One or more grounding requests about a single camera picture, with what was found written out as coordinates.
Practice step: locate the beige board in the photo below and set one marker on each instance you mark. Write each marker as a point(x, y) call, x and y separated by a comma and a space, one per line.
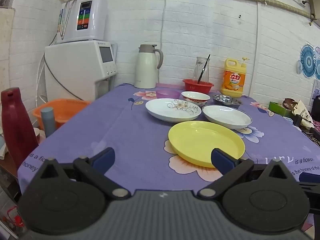
point(6, 35)

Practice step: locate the brown paper bag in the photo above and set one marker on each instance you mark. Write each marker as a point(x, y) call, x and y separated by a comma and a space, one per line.
point(301, 112)

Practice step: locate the white water dispenser with screen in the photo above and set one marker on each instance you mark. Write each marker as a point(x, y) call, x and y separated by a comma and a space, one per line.
point(75, 70)

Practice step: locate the stainless steel bowl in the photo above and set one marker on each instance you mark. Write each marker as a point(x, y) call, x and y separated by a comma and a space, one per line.
point(226, 100)

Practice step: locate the yellow detergent bottle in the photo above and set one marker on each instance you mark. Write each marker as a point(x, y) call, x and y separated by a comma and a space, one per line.
point(233, 82)

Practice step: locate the white floral plate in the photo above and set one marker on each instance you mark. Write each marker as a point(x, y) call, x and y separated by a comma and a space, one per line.
point(162, 111)

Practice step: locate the purple plastic bowl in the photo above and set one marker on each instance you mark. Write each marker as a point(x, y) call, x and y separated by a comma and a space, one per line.
point(167, 93)

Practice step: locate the large blue round wall sticker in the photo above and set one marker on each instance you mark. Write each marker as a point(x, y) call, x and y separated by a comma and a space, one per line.
point(307, 60)

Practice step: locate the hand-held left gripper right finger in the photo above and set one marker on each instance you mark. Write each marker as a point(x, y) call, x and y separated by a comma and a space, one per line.
point(222, 160)

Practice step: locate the yellow plastic plate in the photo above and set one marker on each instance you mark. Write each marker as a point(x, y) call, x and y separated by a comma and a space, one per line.
point(200, 140)

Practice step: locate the metal utensil in basin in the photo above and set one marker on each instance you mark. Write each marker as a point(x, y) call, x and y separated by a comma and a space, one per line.
point(204, 67)

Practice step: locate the white blue-rimmed plate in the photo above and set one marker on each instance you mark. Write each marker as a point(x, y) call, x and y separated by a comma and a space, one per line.
point(225, 116)

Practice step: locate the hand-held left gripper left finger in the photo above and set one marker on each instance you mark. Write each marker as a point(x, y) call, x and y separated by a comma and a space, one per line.
point(103, 158)

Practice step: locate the green box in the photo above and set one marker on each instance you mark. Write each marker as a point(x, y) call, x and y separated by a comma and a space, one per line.
point(276, 108)

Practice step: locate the clear glass bottle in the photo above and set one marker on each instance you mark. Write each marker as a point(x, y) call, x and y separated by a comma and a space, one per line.
point(200, 67)

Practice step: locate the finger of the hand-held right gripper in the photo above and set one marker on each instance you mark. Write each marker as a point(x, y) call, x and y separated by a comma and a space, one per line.
point(310, 177)

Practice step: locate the white water purifier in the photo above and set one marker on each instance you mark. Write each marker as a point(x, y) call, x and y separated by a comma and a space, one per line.
point(96, 17)

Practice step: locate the white bowl with red print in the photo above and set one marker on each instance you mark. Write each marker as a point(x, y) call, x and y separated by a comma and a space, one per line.
point(193, 97)

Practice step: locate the purple floral tablecloth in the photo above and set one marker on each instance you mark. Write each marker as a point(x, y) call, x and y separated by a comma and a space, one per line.
point(125, 135)

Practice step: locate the grey-blue bottle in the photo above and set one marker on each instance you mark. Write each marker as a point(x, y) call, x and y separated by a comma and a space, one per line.
point(48, 122)

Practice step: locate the white wall socket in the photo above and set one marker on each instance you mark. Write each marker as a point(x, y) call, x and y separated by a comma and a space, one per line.
point(303, 1)

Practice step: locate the orange plastic basin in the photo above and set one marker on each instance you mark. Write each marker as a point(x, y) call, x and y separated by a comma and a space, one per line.
point(65, 110)

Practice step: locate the red plastic basket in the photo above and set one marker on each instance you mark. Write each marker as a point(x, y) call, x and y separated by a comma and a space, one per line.
point(192, 86)

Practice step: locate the white thermos jug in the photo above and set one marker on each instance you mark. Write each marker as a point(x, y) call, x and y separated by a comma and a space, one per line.
point(146, 70)

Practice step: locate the dark red flask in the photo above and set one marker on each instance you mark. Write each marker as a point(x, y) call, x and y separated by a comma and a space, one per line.
point(16, 125)

